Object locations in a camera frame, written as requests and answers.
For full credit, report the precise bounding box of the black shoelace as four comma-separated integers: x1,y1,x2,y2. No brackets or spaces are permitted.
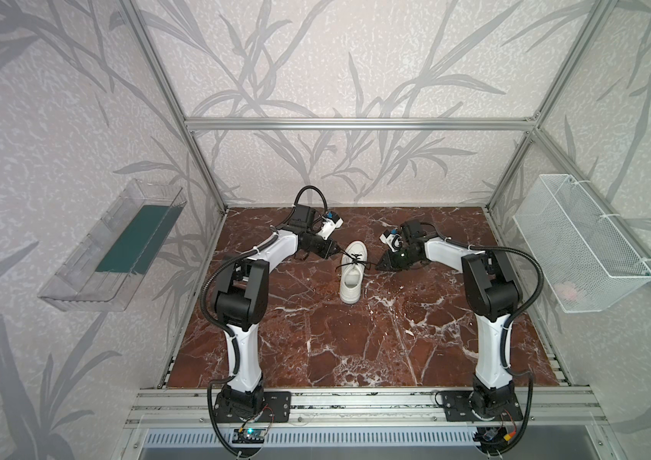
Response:
334,248,377,271

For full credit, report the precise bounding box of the white sneaker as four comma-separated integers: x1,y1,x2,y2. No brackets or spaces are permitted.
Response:
340,241,367,305

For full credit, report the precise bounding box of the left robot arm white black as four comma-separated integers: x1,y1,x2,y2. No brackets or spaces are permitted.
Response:
200,185,343,424

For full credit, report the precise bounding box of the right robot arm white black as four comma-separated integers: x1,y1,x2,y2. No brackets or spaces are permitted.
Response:
377,229,545,421

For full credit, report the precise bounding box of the pink item in basket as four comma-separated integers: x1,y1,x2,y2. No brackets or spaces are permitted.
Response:
554,282,580,303

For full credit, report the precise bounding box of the left green circuit board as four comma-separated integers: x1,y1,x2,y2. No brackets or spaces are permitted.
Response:
231,427,269,445

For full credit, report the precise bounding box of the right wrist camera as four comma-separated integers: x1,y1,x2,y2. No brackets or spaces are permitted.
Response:
380,220,427,252

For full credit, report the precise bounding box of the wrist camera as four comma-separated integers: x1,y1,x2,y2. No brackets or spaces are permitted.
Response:
380,220,427,252
317,211,344,240

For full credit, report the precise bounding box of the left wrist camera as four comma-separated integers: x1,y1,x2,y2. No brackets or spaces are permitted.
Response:
317,211,344,240

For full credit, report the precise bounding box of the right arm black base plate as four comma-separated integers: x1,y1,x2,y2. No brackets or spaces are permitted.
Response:
434,390,524,423

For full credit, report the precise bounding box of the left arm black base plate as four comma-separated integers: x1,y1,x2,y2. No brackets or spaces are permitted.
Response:
213,390,292,424

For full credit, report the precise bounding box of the aluminium frame crossbar back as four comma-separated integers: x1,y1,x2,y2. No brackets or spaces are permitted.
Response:
185,117,534,132

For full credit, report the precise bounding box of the white wire mesh basket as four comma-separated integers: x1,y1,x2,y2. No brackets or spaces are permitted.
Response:
513,174,651,314

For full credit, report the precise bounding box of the aluminium frame post back left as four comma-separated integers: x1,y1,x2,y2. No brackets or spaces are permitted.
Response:
120,0,227,213

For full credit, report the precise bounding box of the aluminium frame post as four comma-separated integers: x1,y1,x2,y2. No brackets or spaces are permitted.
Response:
120,0,227,213
485,0,617,213

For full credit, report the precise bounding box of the right circuit board with wires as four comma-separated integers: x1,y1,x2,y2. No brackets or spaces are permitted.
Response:
474,427,518,447

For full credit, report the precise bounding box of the clear plastic wall bin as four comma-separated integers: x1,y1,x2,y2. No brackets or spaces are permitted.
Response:
38,179,187,312

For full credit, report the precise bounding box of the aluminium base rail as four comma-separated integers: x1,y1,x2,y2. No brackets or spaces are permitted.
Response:
124,386,608,429

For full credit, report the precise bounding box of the aluminium frame post back right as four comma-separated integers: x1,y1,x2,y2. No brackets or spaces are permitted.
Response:
485,0,617,213

